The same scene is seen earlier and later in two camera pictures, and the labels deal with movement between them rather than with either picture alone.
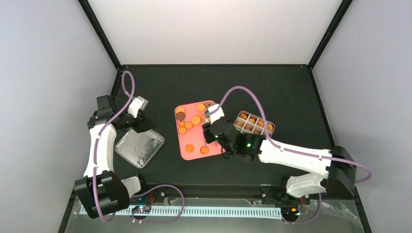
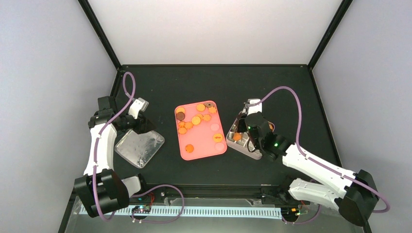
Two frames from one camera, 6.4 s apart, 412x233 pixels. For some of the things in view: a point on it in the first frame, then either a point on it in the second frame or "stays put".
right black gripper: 208,138 -> 239,126
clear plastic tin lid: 139,149 stays put
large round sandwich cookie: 196,120 stays put
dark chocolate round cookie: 180,116 stays put
